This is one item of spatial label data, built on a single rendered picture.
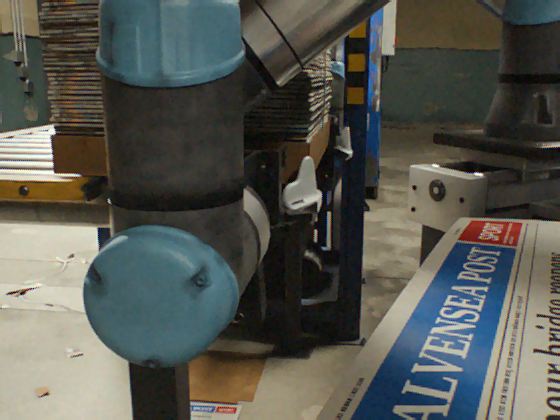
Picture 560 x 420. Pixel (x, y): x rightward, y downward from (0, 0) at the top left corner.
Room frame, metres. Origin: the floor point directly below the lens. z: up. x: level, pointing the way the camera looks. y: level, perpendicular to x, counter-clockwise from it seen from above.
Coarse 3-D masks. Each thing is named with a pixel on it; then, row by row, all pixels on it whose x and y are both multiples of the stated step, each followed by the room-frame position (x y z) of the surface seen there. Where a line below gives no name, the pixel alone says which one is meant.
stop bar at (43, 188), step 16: (0, 176) 0.54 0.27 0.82; (16, 176) 0.54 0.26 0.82; (32, 176) 0.54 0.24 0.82; (48, 176) 0.54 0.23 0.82; (80, 176) 0.53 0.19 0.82; (96, 176) 0.53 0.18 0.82; (0, 192) 0.52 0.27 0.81; (16, 192) 0.52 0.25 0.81; (32, 192) 0.52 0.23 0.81; (48, 192) 0.51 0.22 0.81; (64, 192) 0.51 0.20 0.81; (80, 192) 0.51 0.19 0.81; (96, 192) 0.52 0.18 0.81
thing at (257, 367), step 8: (256, 360) 1.68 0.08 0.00; (264, 360) 1.68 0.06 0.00; (256, 368) 1.63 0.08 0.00; (248, 376) 1.58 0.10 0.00; (256, 376) 1.58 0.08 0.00; (248, 384) 1.53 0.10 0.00; (256, 384) 1.53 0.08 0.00; (248, 392) 1.49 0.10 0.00; (240, 400) 1.44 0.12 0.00; (248, 400) 1.44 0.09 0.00
